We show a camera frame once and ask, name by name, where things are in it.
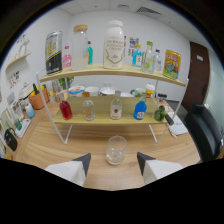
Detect small red liquid bottle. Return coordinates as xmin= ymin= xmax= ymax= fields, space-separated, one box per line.
xmin=59 ymin=93 xmax=74 ymax=121

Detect small clear bottle orange cap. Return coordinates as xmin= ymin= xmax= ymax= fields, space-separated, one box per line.
xmin=82 ymin=91 xmax=97 ymax=122

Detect clear bottle green cap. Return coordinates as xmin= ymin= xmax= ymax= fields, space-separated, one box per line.
xmin=141 ymin=40 xmax=156 ymax=75

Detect yellow cup with white lid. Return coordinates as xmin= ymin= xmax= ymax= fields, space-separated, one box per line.
xmin=145 ymin=83 xmax=156 ymax=99

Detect clear drinking glass with ice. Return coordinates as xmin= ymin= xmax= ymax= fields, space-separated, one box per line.
xmin=105 ymin=135 xmax=129 ymax=166

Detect white folded cloth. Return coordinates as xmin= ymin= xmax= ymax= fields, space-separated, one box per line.
xmin=168 ymin=114 xmax=189 ymax=137

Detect black armchair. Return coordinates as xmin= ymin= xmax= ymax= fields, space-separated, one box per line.
xmin=184 ymin=103 xmax=224 ymax=164

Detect blue liquid bottle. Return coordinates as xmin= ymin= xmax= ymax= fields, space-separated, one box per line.
xmin=133 ymin=92 xmax=148 ymax=121

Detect white kitchen scale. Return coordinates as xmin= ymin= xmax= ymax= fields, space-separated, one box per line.
xmin=13 ymin=118 xmax=32 ymax=139

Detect black kettle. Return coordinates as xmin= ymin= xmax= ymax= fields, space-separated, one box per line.
xmin=3 ymin=127 xmax=19 ymax=152

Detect clear bottle with red label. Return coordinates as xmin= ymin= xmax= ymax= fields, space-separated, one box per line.
xmin=109 ymin=90 xmax=124 ymax=121

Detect orange basket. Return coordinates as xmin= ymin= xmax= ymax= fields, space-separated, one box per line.
xmin=28 ymin=87 xmax=50 ymax=111

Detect blue-rimmed bowl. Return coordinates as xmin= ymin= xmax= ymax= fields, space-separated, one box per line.
xmin=68 ymin=85 xmax=86 ymax=98

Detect patterned white bowl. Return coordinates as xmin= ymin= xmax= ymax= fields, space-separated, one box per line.
xmin=99 ymin=86 xmax=116 ymax=97

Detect green potted plant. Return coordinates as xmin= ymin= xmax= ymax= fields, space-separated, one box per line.
xmin=59 ymin=77 xmax=75 ymax=90

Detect brown door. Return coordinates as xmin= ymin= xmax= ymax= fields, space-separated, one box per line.
xmin=181 ymin=41 xmax=211 ymax=113

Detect white-framed wooden two-tier shelf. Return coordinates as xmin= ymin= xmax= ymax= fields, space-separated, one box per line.
xmin=35 ymin=63 xmax=190 ymax=145

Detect small clear bottle blue cap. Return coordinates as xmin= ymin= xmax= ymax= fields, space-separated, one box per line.
xmin=154 ymin=49 xmax=163 ymax=72

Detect small pink bottle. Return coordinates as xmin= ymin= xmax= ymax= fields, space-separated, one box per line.
xmin=62 ymin=45 xmax=73 ymax=70

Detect light blue square bottle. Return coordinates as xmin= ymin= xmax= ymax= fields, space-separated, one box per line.
xmin=131 ymin=43 xmax=143 ymax=69

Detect small teal bottle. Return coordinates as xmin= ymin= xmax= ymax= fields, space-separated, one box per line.
xmin=87 ymin=40 xmax=94 ymax=66

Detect black and yellow can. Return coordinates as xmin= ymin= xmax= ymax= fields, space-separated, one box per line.
xmin=44 ymin=30 xmax=64 ymax=75

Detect tall clear bottle cork lid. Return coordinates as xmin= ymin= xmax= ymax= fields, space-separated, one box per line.
xmin=71 ymin=23 xmax=89 ymax=71

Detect large white bottle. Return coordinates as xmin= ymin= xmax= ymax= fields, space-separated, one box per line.
xmin=102 ymin=19 xmax=125 ymax=70

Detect white figurine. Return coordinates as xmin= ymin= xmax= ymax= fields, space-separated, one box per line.
xmin=18 ymin=34 xmax=31 ymax=56

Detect ceiling air vent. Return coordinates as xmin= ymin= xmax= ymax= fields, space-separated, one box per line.
xmin=136 ymin=6 xmax=162 ymax=16

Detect small wall stickers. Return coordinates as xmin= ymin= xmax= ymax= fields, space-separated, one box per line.
xmin=8 ymin=70 xmax=21 ymax=88

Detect wooden wall shelf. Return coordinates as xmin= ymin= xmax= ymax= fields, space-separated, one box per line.
xmin=5 ymin=51 xmax=32 ymax=71

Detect multicolour wall poster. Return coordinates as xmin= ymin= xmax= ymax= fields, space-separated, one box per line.
xmin=128 ymin=36 xmax=140 ymax=57

